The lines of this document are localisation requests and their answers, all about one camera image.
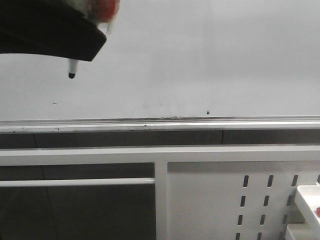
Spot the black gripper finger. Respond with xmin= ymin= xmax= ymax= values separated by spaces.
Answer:
xmin=0 ymin=0 xmax=107 ymax=62

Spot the white whiteboard marker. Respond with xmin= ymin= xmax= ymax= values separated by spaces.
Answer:
xmin=68 ymin=58 xmax=79 ymax=79

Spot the red magnet taped to marker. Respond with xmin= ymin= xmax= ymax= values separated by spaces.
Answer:
xmin=84 ymin=0 xmax=121 ymax=35

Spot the white whiteboard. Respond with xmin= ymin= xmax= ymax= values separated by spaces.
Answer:
xmin=0 ymin=0 xmax=320 ymax=132

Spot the white perforated pegboard panel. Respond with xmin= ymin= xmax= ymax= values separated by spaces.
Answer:
xmin=168 ymin=161 xmax=320 ymax=240

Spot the white plastic tray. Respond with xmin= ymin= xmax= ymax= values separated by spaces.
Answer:
xmin=294 ymin=185 xmax=320 ymax=240

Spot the white box lower right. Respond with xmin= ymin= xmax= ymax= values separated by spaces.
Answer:
xmin=284 ymin=223 xmax=305 ymax=240

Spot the small red object in tray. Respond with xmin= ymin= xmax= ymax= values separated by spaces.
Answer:
xmin=315 ymin=207 xmax=320 ymax=218

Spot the white metal frame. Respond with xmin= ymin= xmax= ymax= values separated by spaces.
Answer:
xmin=0 ymin=145 xmax=320 ymax=240

